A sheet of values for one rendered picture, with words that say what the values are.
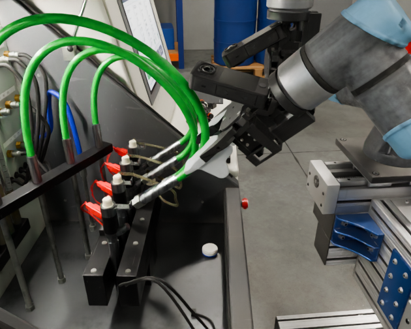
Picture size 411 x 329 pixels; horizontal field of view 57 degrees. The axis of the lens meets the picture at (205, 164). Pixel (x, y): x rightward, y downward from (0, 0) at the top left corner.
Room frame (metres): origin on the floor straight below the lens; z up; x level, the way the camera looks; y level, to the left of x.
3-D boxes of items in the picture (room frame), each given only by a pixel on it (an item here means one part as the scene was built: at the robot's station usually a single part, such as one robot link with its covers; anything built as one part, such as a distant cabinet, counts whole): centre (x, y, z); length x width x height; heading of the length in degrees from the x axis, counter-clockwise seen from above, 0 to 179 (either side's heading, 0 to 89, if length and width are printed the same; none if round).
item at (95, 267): (0.69, 0.17, 0.91); 0.34 x 0.10 x 0.15; 179
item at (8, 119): (0.81, 0.43, 1.21); 0.13 x 0.03 x 0.31; 179
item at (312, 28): (0.68, -0.15, 1.35); 0.09 x 0.08 x 0.12; 89
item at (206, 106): (1.30, 0.01, 1.01); 0.23 x 0.11 x 0.06; 179
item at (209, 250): (0.75, -0.01, 0.84); 0.04 x 0.04 x 0.01
